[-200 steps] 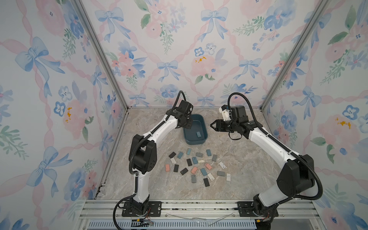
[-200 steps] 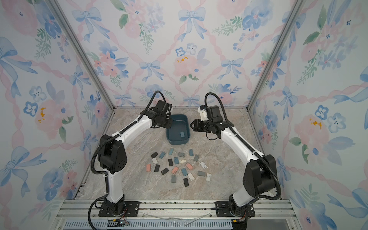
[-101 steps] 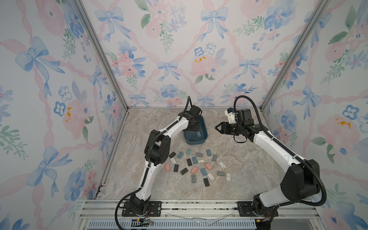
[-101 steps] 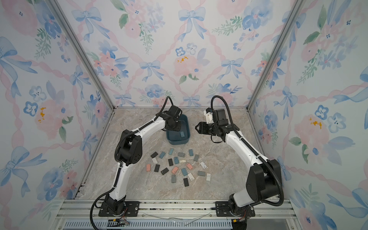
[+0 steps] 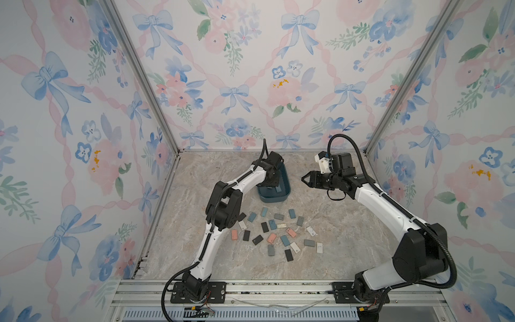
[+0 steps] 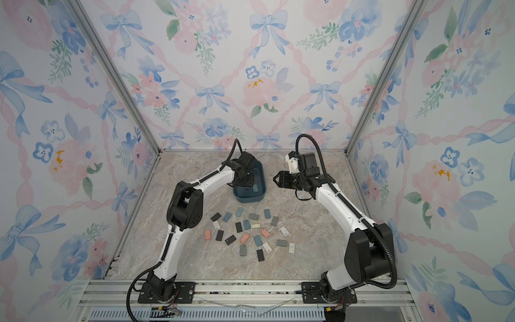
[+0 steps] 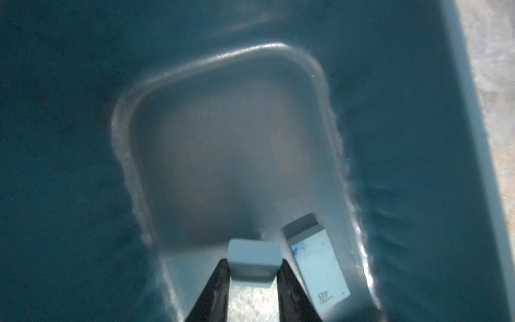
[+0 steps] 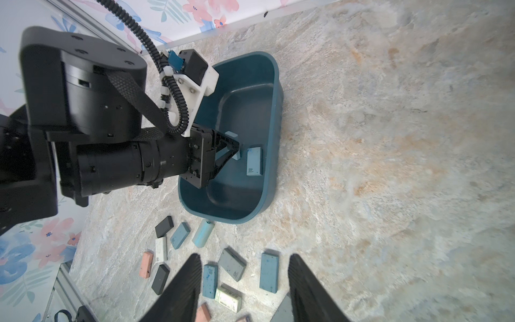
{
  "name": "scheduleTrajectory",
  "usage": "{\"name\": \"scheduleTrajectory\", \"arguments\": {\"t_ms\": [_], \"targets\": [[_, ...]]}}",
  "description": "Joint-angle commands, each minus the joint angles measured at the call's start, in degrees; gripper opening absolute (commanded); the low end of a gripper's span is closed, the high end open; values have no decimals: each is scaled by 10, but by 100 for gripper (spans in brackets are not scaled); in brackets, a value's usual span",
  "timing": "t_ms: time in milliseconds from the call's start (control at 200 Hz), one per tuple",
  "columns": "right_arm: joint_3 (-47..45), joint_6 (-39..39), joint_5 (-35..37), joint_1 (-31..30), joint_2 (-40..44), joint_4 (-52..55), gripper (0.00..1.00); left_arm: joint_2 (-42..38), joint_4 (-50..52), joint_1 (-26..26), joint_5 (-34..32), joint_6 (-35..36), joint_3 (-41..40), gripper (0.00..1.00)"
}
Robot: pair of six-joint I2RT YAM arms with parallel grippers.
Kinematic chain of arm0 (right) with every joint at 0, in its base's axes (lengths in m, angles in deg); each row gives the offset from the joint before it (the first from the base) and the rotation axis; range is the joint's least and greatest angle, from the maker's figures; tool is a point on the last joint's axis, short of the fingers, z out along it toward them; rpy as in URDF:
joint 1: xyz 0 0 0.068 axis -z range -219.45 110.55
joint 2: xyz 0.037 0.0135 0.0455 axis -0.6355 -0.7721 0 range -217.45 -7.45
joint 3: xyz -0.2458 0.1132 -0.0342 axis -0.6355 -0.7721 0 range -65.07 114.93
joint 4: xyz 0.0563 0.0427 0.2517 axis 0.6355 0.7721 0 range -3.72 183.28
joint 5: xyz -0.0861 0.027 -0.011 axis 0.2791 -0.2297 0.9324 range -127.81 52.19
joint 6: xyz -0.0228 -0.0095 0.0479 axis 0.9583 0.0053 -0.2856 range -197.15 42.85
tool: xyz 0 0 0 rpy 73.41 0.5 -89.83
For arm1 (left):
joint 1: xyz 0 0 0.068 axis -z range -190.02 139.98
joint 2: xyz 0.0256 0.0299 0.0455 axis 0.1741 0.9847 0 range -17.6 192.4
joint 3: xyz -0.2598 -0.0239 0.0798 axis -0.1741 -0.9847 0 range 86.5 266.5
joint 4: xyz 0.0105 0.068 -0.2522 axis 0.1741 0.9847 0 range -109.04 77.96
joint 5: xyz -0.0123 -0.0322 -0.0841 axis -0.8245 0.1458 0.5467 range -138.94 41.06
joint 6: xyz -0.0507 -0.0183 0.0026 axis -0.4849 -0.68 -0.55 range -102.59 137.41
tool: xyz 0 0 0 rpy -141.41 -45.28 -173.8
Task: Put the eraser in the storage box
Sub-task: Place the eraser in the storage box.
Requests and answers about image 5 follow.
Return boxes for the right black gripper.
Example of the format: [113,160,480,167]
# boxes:
[302,170,342,190]

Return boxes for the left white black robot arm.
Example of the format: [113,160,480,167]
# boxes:
[160,140,284,321]

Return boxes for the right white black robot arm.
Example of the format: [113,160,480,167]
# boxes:
[301,134,458,307]

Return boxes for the dark teal storage box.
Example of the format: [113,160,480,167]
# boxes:
[257,164,291,203]

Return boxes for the black eraser centre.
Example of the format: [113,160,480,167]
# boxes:
[261,222,270,233]

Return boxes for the black eraser upper left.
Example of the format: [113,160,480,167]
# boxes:
[237,213,247,222]

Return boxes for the white eraser left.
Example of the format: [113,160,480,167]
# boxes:
[238,221,248,231]

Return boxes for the black eraser tilted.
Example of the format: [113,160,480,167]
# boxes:
[252,235,264,246]

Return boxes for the teal eraser lower centre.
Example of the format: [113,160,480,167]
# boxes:
[280,235,291,247]

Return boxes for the grey eraser bottom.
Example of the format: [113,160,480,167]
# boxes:
[268,244,275,257]

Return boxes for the white eraser lower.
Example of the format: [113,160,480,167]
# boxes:
[290,242,300,254]

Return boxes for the black eraser bottom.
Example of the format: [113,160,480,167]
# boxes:
[284,249,294,262]

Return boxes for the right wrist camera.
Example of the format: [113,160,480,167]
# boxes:
[315,151,331,174]

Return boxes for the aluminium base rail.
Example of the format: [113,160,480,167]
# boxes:
[104,280,456,321]

